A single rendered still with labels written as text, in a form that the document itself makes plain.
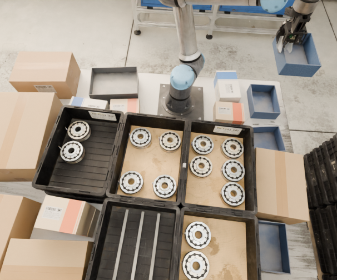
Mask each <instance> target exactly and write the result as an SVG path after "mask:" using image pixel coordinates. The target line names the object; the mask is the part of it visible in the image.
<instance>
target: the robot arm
mask: <svg viewBox="0 0 337 280"><path fill-rule="evenodd" d="M159 1H160V2H161V3H162V4H164V5H166V6H169V7H173V11H174V17H175V23H176V29H177V35H178V38H179V44H180V50H181V51H180V53H179V61H180V64H179V66H176V67H175V68H174V69H173V70H172V72H171V75H170V89H169V92H168V94H167V96H166V98H165V104H166V107H167V108H168V109H169V110H171V111H173V112H176V113H182V112H186V111H187V110H188V109H189V108H190V107H191V102H192V100H191V96H190V93H191V88H192V86H193V84H194V82H195V80H196V78H197V76H198V75H199V73H200V72H201V70H202V69H203V67H204V64H205V57H204V55H203V54H202V53H201V51H200V49H198V47H197V42H196V32H195V22H194V13H193V8H192V5H193V4H199V5H224V6H262V8H263V10H265V11H267V12H269V13H274V12H277V11H279V10H281V9H282V8H283V7H284V6H285V5H286V3H287V1H288V0H159ZM320 1H321V0H295V1H294V3H293V5H292V6H289V7H286V8H285V12H284V14H285V15H287V16H290V17H292V18H290V19H287V20H286V21H285V22H283V25H282V26H281V27H279V30H278V31H277V33H276V47H277V51H278V53H281V51H282V46H283V44H284V43H285V44H284V46H283V48H284V51H286V50H288V51H289V53H290V52H291V51H292V48H293V44H299V43H300V45H301V44H302V43H303V41H304V39H305V37H306V35H307V30H306V23H307V22H309V21H310V20H311V18H310V16H311V15H312V13H313V11H315V8H316V6H317V5H318V3H319V2H320ZM303 35H305V37H304V38H303V40H302V37H303Z"/></svg>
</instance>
